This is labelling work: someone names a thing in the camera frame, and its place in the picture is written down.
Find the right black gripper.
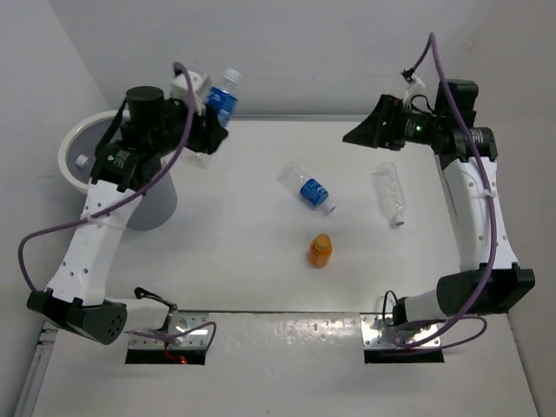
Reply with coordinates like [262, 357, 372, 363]
[342, 95, 442, 151]

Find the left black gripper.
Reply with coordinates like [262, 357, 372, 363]
[147, 91, 225, 157]

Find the blue label water bottle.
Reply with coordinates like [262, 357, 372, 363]
[277, 163, 336, 215]
[182, 68, 242, 168]

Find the clear bottle blue white cap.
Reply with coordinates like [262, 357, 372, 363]
[75, 155, 94, 170]

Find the orange juice bottle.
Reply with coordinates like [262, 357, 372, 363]
[308, 234, 334, 268]

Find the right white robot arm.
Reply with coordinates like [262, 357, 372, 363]
[343, 79, 535, 327]

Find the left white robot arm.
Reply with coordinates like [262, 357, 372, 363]
[27, 86, 228, 345]

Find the white round plastic bin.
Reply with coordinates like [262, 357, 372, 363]
[57, 110, 177, 231]

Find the clear crushed bottle white cap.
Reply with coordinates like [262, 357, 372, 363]
[373, 162, 407, 228]

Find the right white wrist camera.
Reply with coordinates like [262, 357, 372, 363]
[400, 68, 427, 105]

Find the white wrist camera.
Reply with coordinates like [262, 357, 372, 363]
[400, 68, 427, 105]
[170, 70, 212, 115]

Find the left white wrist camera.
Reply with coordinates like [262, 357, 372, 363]
[170, 70, 212, 115]

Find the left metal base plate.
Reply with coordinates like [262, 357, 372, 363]
[129, 310, 212, 350]

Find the metal base plate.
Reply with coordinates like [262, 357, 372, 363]
[360, 314, 440, 351]
[129, 310, 212, 350]

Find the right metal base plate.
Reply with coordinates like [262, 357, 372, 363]
[360, 314, 440, 351]

